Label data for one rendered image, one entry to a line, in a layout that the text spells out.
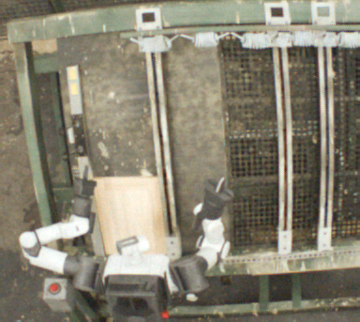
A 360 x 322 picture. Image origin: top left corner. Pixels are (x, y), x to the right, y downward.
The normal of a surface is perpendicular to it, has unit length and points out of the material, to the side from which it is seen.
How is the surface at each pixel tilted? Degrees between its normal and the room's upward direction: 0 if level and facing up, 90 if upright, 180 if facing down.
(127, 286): 23
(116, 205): 57
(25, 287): 0
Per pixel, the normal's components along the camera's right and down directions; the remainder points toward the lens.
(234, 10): -0.10, 0.37
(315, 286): -0.12, -0.58
